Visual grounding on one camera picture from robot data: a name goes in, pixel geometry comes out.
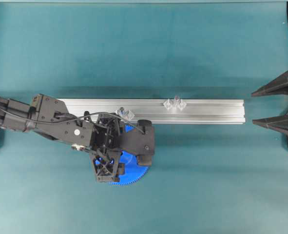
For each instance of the large blue plastic gear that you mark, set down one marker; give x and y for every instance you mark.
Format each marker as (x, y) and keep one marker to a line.
(131, 170)

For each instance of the clear shaft mount left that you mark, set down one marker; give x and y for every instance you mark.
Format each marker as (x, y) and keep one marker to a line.
(125, 114)

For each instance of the silver aluminium extrusion rail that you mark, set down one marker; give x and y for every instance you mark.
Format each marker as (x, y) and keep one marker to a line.
(197, 111)

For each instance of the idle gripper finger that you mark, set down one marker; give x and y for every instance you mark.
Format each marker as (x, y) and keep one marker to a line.
(279, 123)
(278, 86)

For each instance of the clear shaft mount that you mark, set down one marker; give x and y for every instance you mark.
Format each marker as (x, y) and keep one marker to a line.
(125, 114)
(175, 103)

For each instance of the clear shaft mount right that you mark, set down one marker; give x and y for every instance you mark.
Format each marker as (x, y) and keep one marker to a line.
(175, 103)

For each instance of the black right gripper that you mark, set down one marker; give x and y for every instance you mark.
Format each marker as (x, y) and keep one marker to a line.
(105, 130)

